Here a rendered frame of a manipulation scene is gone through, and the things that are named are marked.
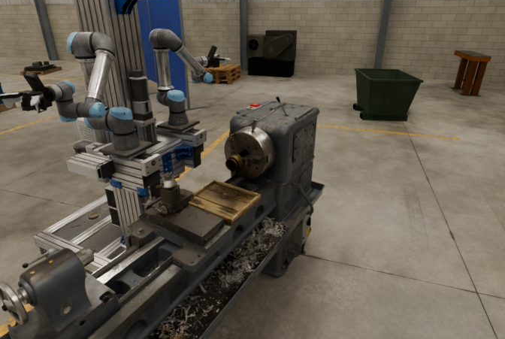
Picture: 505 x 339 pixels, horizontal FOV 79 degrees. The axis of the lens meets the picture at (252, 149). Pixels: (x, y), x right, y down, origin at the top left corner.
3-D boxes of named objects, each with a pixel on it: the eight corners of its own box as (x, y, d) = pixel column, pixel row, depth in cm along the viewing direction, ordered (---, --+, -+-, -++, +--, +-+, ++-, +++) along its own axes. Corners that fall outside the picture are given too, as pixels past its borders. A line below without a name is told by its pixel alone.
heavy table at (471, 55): (446, 83, 949) (454, 49, 909) (462, 84, 937) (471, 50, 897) (461, 95, 808) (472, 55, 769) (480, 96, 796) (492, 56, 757)
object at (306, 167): (264, 222, 306) (266, 141, 271) (309, 238, 283) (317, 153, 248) (229, 258, 259) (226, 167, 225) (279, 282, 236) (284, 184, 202)
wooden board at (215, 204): (213, 183, 202) (213, 178, 201) (261, 200, 185) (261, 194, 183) (182, 205, 179) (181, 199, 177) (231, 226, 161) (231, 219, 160)
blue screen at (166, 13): (125, 82, 967) (112, -1, 874) (150, 79, 1008) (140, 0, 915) (172, 113, 654) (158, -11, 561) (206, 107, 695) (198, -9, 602)
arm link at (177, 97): (173, 113, 215) (172, 94, 209) (164, 109, 224) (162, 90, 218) (188, 110, 222) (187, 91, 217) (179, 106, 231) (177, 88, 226)
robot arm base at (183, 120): (163, 124, 223) (161, 110, 219) (176, 118, 236) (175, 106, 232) (180, 127, 217) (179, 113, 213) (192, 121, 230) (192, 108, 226)
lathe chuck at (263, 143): (228, 161, 213) (236, 120, 197) (267, 180, 201) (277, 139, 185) (221, 165, 206) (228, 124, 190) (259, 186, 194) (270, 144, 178)
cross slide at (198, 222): (164, 201, 173) (162, 194, 171) (224, 226, 152) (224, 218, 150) (139, 216, 160) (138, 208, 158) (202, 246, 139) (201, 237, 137)
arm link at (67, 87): (78, 96, 153) (74, 79, 150) (65, 101, 143) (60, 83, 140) (63, 95, 154) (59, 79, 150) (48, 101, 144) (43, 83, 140)
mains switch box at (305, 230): (299, 245, 275) (305, 163, 242) (317, 252, 266) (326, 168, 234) (282, 269, 248) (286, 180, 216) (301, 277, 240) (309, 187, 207)
